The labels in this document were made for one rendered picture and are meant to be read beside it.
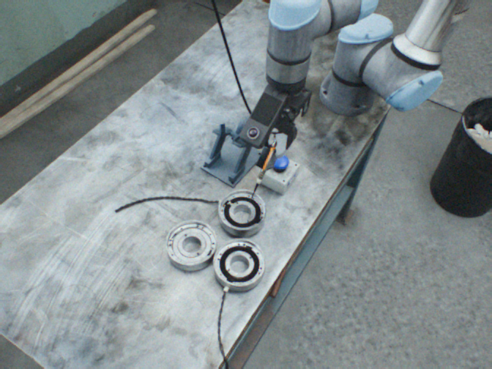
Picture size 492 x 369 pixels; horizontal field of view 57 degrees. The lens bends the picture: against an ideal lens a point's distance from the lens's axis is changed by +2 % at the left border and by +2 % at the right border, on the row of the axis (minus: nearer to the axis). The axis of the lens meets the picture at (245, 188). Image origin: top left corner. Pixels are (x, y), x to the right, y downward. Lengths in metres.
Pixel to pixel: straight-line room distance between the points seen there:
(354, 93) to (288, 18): 0.53
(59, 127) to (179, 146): 1.34
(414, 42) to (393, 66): 0.06
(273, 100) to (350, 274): 1.18
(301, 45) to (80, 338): 0.65
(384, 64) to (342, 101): 0.18
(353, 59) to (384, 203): 1.07
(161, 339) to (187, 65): 0.78
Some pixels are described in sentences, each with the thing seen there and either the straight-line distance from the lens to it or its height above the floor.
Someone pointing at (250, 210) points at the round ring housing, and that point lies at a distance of 0.99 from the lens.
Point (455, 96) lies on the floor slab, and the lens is 2.72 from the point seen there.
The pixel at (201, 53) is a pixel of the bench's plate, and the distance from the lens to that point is 1.40.
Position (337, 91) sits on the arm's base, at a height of 0.86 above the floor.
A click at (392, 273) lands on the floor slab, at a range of 1.94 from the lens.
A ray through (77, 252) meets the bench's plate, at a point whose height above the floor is 0.80.
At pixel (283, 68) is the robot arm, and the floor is 1.17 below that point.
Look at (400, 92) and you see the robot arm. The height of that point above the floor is 0.98.
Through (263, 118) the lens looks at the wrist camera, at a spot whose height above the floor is 1.07.
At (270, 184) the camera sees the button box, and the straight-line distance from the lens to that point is 1.04.
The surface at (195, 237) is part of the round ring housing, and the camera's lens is 0.95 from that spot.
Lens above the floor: 1.66
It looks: 54 degrees down
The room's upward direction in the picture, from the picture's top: 3 degrees clockwise
